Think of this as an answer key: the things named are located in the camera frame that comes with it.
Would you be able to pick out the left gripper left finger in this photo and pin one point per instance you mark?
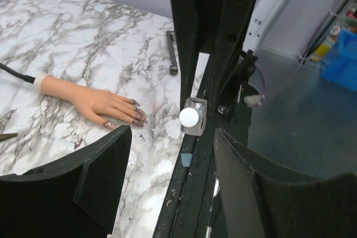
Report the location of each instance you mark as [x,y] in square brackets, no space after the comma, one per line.
[74,196]

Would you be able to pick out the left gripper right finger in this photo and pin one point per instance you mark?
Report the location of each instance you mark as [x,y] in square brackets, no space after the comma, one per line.
[264,199]

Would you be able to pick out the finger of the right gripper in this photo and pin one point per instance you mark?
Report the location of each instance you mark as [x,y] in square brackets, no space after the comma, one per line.
[225,61]
[188,30]

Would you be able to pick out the clear nail polish bottle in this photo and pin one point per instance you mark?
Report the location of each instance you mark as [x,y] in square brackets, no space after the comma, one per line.
[193,116]

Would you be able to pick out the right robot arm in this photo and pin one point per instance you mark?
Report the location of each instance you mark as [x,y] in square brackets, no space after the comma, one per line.
[265,16]

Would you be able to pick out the mannequin practice hand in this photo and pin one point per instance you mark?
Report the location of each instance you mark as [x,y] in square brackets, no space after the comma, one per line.
[91,103]

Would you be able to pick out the black flexible hand stand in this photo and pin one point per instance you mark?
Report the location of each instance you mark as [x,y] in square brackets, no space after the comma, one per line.
[26,78]

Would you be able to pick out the blue plastic bin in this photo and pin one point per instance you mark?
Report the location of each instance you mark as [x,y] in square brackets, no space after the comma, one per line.
[339,64]

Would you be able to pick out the black mounting rail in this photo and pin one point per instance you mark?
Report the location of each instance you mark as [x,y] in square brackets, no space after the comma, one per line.
[190,206]

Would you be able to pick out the dark metal bracket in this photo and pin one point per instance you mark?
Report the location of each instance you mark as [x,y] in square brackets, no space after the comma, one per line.
[170,37]

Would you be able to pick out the yellow handled pliers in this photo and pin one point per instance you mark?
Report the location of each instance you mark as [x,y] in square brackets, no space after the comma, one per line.
[7,136]

